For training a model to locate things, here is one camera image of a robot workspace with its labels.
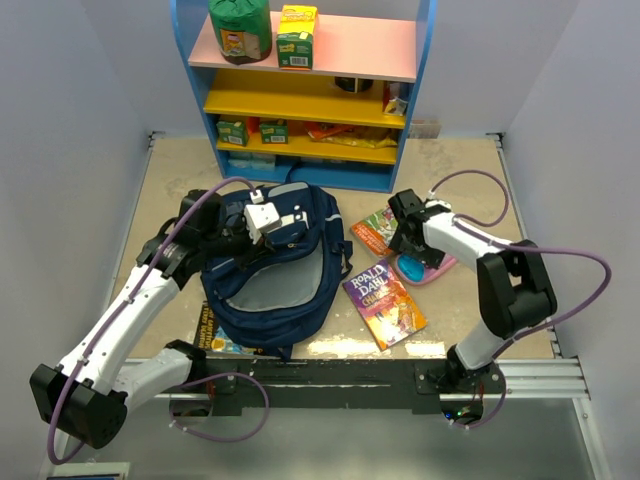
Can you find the yellow green carton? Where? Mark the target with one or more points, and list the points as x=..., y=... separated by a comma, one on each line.
x=295, y=37

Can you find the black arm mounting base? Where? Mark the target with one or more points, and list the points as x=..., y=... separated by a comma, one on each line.
x=420, y=386

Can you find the small box behind shelf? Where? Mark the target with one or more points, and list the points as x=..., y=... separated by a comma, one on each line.
x=424, y=129

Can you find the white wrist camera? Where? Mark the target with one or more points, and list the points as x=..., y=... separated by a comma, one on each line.
x=261, y=219
x=437, y=205

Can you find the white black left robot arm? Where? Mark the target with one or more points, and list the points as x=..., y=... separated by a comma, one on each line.
x=89, y=394

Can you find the small green box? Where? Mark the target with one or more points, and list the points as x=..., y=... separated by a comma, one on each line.
x=232, y=130
x=274, y=131

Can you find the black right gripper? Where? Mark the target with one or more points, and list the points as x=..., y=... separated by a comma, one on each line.
x=430, y=257

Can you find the orange Treehouse book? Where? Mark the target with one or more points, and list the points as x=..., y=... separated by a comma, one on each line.
x=376, y=231

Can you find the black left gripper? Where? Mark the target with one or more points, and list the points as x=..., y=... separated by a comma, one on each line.
x=264, y=246

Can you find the small green box left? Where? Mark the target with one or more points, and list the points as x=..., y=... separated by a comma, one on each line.
x=232, y=130

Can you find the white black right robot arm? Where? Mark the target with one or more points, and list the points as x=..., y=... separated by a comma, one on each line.
x=514, y=288

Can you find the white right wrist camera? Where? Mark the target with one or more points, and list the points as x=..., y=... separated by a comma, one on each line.
x=437, y=205

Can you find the blue shelf unit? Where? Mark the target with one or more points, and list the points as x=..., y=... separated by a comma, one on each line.
x=354, y=57

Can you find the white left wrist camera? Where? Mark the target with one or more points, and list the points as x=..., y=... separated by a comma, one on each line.
x=261, y=219

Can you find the small green box right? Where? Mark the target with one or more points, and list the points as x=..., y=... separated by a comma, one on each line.
x=274, y=131

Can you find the navy blue student backpack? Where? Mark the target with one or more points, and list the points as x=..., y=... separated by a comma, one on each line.
x=284, y=295

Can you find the small snack pouch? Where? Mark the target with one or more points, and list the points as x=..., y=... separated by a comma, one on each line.
x=395, y=98

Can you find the green cylindrical package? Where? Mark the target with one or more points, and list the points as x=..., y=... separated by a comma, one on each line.
x=242, y=29

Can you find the purple Roald Dahl book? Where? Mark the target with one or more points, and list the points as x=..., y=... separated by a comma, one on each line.
x=389, y=312

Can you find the pink pencil case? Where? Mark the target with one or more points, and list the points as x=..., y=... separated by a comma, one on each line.
x=417, y=273

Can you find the orange yellow snack packets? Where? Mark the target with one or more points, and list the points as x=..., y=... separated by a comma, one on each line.
x=351, y=135

